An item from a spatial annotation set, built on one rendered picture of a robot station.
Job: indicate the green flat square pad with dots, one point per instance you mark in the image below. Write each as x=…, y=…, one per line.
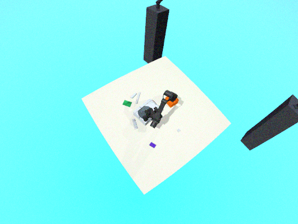
x=127, y=103

